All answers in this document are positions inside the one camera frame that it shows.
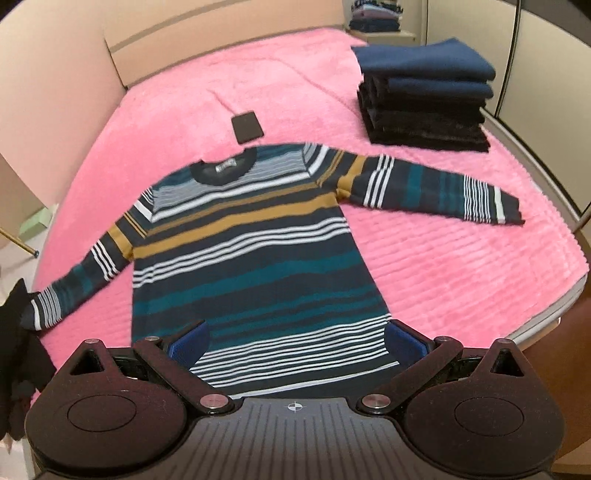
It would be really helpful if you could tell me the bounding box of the striped knit sweater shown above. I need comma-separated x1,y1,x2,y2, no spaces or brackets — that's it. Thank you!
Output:
21,143,523,398

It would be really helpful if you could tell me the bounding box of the folded clothes pile on nightstand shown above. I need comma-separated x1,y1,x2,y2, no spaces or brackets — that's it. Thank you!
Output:
349,0,404,33

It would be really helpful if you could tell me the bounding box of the pink plush bed blanket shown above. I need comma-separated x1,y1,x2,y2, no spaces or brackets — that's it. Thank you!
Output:
29,26,588,407

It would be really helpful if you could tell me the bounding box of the green box on floor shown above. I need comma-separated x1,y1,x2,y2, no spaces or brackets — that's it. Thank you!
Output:
18,204,58,242

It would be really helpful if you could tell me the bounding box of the black folded garments bottom stack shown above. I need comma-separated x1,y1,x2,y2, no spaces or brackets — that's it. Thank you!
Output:
356,88,490,152

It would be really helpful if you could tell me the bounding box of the navy folded garment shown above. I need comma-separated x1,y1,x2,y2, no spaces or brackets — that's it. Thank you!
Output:
352,38,496,82
358,76,494,101

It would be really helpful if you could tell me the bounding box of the top navy folded garment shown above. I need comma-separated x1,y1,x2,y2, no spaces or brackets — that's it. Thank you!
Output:
352,38,496,82

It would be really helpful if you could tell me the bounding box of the white bedside table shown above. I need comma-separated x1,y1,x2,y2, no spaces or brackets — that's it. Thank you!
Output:
346,29,419,46

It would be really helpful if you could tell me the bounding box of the white grey sliding wardrobe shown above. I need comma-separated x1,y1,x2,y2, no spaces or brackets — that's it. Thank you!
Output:
426,1,590,228

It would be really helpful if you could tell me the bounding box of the bed frame edge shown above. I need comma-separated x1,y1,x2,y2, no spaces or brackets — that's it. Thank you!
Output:
483,110,588,350

